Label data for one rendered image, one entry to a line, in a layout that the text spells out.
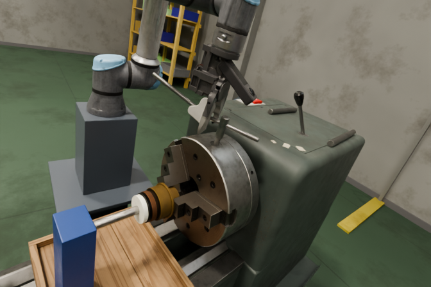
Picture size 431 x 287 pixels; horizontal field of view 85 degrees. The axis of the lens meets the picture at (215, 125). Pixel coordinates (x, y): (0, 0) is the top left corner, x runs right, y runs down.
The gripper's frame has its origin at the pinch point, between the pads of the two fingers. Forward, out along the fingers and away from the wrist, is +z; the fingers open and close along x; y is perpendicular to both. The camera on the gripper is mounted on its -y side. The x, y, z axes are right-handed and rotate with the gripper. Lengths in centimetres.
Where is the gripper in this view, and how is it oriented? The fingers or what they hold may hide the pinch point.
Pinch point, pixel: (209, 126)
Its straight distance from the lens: 62.7
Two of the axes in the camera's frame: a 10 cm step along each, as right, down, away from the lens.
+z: -2.9, 8.5, 4.3
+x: -3.8, 3.1, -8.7
